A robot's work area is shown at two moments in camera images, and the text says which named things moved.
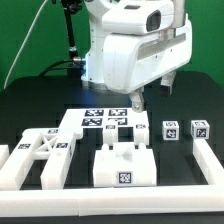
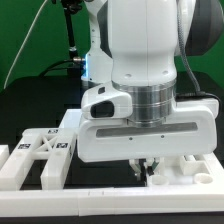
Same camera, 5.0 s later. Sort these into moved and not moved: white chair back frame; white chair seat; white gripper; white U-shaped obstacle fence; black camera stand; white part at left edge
Moved: white gripper; white chair seat
Not moved: white part at left edge; black camera stand; white chair back frame; white U-shaped obstacle fence
